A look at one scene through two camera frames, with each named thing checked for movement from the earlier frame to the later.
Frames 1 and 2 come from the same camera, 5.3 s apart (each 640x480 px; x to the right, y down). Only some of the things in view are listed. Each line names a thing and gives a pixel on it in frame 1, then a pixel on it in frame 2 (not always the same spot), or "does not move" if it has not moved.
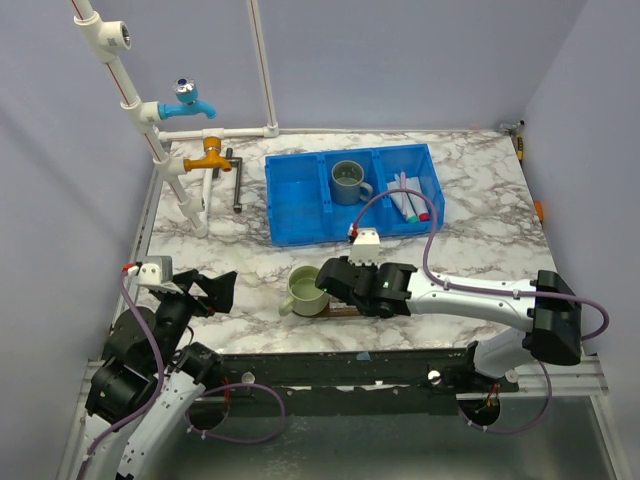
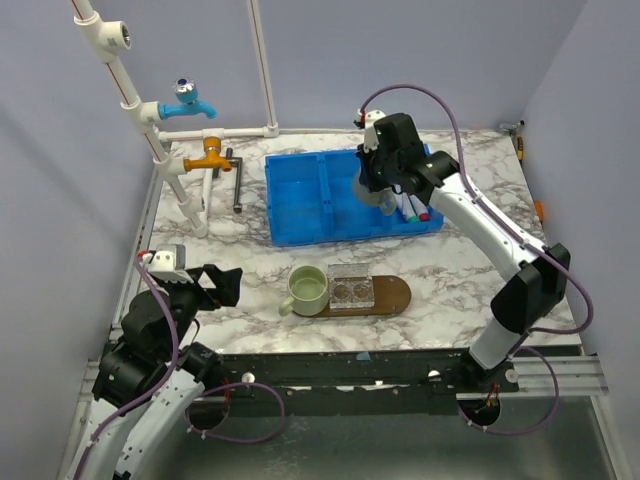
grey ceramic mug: (346, 183) to (383, 198)
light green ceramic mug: (306, 298) does not move
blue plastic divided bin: (317, 196) does not move
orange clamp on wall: (539, 209) does not move
